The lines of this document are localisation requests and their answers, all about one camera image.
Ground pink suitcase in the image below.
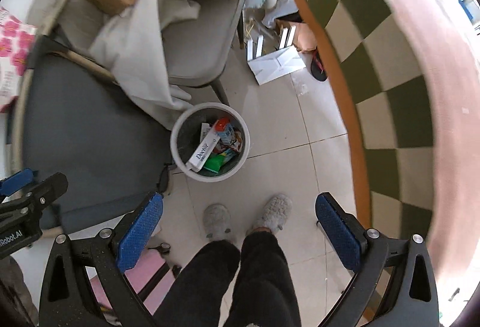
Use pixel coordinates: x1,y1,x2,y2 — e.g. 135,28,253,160
89,241,183,316

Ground white toothpaste box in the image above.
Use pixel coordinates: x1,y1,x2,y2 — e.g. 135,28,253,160
185,122,219,172

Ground grey fuzzy slipper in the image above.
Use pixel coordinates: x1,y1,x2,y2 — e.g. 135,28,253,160
251,194,293,234
202,203,235,243

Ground white flat cardboard sheet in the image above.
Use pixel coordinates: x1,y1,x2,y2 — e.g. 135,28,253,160
247,46,306,86

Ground checkered green table mat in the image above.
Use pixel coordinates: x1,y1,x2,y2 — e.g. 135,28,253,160
306,0,434,238

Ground green snack wrapper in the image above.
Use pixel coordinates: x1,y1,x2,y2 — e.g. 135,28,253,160
202,154,225,173

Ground left grey fuzzy slipper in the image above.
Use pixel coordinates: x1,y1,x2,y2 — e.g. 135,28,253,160
202,203,235,243

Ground brown cardboard box on floor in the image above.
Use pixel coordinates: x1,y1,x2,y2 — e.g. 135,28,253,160
275,20,317,53

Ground black red flip-flop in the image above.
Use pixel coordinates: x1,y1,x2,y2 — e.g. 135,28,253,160
310,49,328,81

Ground right black trouser leg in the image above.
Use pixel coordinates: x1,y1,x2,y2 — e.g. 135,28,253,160
224,231,301,326

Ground dark grey sofa seat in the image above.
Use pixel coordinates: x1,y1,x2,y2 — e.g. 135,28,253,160
10,36,173,234

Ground pink floral tissue pack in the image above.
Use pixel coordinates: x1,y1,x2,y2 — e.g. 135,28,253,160
0,8,37,113

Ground right grey fuzzy slipper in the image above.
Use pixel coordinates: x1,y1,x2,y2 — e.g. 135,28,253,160
251,194,293,234

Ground white round trash bin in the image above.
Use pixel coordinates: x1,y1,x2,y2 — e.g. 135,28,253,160
170,102,251,183

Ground white cloth on chair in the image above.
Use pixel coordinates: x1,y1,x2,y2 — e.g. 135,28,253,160
89,0,200,130

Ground round orange-rimmed table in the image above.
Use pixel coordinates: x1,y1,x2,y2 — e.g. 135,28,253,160
295,0,479,326

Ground grey padded chair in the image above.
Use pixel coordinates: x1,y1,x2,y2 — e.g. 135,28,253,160
55,0,247,107

